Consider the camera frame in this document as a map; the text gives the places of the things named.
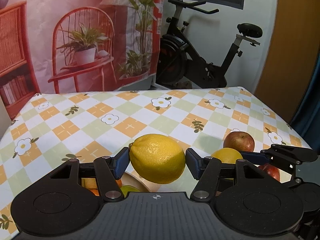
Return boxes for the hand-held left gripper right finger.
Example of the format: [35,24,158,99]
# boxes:
[185,148,280,202]

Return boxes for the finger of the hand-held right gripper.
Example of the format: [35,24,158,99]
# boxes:
[281,177,304,193]
[241,144,319,174]

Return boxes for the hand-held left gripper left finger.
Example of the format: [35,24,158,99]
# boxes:
[50,147,130,202]

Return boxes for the beige bowl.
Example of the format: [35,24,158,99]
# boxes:
[80,171,152,195]

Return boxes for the round yellow lemon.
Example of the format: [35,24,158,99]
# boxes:
[211,148,243,165]

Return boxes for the oblong yellow lemon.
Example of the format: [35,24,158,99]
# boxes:
[129,134,186,184]

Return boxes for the red apple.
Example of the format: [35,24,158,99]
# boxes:
[257,163,281,182]
[223,131,255,152]

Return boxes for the checked flower tablecloth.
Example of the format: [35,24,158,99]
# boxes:
[0,86,313,240]

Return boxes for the black exercise bike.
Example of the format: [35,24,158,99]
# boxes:
[156,0,263,89]

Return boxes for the wooden door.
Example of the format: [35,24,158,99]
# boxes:
[254,0,320,124]

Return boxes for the white marble panel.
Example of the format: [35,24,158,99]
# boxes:
[0,97,12,138]

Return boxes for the pink printed backdrop cloth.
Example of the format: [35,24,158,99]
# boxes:
[0,0,165,120]

